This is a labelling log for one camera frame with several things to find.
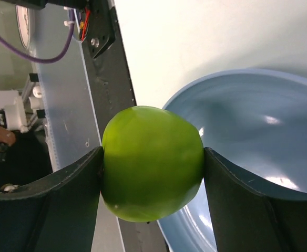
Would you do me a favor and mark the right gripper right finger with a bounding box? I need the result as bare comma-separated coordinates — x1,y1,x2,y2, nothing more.
204,148,307,251

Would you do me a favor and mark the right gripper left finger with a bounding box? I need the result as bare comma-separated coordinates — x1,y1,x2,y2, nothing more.
0,147,104,251

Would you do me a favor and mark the green fake apple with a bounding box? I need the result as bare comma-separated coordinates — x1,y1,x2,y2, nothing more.
101,106,204,222

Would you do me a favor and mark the blue plastic plate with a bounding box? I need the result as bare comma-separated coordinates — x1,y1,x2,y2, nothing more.
159,69,307,251

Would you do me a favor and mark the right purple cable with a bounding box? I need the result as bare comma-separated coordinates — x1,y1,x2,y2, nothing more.
0,7,77,64

